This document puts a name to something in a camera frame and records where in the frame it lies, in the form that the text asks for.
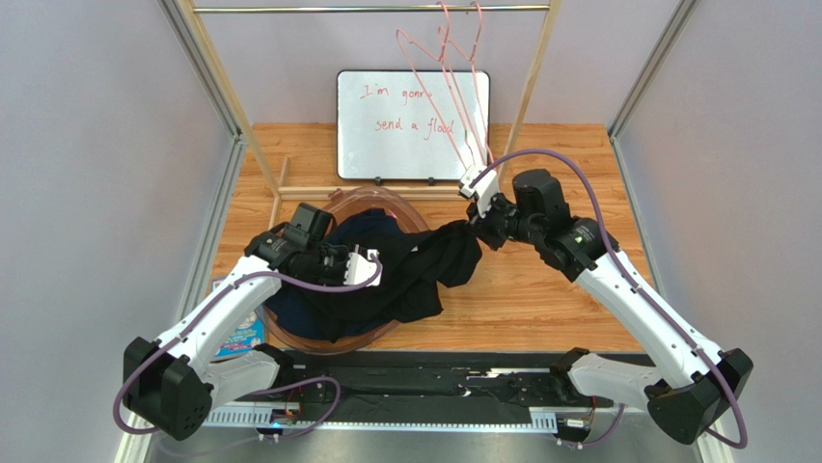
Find whiteboard with red writing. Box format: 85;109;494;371
337;70;491;181

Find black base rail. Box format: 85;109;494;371
261;350;618;425

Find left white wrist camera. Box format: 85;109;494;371
343;245;382;287

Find black floral t-shirt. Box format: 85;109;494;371
320;220;482;323

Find purple cable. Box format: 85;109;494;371
113;253;385;437
468;149;750;450

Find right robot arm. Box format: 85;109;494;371
459;166;754;445

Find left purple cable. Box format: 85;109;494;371
113;253;385;437

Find rear pink wire hanger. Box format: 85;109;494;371
436;1;493;165

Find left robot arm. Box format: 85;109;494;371
112;204;382;441

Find front pink wire hanger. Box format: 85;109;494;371
395;13;489;169

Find left aluminium frame post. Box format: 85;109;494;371
157;0;245;144

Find aluminium frame post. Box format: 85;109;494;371
157;0;245;144
608;0;700;143

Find metal hanging rod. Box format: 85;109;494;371
192;4;552;14

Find navy blue garment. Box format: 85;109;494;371
264;208;402;342

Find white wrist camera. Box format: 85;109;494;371
343;245;382;287
458;165;501;218

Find wooden clothes rack frame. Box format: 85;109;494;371
213;1;562;226

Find blue illustrated booklet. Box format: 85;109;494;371
213;306;266;362

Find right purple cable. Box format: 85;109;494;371
468;149;750;450

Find pink wire hanger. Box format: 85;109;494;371
395;13;489;169
436;1;493;165

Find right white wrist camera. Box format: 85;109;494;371
458;165;501;218

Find transparent brown plastic basin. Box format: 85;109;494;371
263;186;429;356

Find right aluminium frame post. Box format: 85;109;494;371
608;0;700;143

